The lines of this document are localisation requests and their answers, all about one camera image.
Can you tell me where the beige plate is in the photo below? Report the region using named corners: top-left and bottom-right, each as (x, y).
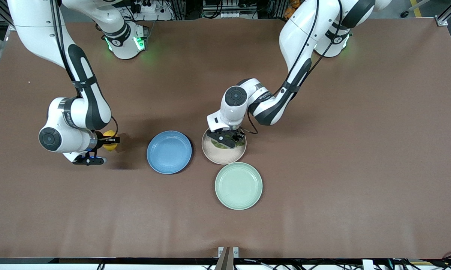
top-left (202, 127), bottom-right (247, 165)

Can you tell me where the white power strip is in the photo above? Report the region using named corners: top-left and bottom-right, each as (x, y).
top-left (130, 0), bottom-right (173, 21)

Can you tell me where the orange snack bag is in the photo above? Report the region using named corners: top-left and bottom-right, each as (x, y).
top-left (284, 0), bottom-right (303, 20)

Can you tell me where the yellow lemon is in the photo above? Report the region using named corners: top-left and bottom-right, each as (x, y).
top-left (103, 129), bottom-right (119, 152)

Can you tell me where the green lettuce leaf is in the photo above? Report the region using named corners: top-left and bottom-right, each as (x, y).
top-left (210, 134), bottom-right (246, 150)

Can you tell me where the blue plate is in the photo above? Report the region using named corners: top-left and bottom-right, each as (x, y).
top-left (147, 130), bottom-right (192, 175)

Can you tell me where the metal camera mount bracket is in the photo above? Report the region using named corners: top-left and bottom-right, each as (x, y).
top-left (217, 246), bottom-right (240, 270)

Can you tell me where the light green plate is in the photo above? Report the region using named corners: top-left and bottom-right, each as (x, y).
top-left (214, 162), bottom-right (263, 210)

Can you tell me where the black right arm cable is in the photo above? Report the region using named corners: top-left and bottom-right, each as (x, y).
top-left (50, 0), bottom-right (119, 138)

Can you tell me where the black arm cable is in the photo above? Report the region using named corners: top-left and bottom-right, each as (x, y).
top-left (247, 0), bottom-right (344, 135)
top-left (50, 0), bottom-right (119, 138)

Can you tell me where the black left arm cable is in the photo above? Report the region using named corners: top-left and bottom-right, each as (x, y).
top-left (247, 0), bottom-right (344, 135)

